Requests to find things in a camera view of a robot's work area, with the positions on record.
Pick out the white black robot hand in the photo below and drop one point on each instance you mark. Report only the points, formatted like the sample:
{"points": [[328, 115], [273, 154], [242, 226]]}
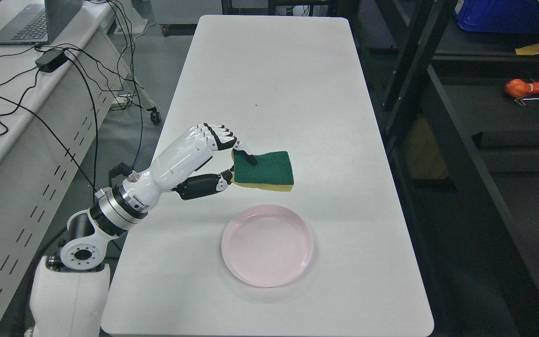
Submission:
{"points": [[177, 162]]}

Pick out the green yellow sponge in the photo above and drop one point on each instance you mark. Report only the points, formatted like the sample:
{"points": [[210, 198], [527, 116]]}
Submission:
{"points": [[273, 171]]}

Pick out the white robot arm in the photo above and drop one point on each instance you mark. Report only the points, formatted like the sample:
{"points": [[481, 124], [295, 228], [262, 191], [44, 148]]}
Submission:
{"points": [[70, 288]]}

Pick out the dark metal shelf rack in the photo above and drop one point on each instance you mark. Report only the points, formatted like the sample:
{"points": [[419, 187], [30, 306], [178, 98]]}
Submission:
{"points": [[465, 157]]}

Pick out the pink round plate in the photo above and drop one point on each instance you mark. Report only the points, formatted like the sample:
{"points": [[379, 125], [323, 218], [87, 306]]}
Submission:
{"points": [[267, 246]]}

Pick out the white long table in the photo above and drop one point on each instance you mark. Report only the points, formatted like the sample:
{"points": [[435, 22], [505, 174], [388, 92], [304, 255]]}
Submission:
{"points": [[327, 255]]}

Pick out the white side desk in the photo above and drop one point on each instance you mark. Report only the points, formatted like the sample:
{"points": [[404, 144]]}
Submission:
{"points": [[47, 123]]}

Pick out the black power adapter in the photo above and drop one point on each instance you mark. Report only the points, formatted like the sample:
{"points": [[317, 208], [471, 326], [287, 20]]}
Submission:
{"points": [[51, 60]]}

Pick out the grey laptop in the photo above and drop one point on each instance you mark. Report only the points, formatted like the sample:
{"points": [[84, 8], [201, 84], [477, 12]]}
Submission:
{"points": [[40, 24]]}

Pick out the blue plastic bin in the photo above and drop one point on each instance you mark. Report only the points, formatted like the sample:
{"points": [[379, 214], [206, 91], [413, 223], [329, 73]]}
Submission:
{"points": [[498, 16]]}

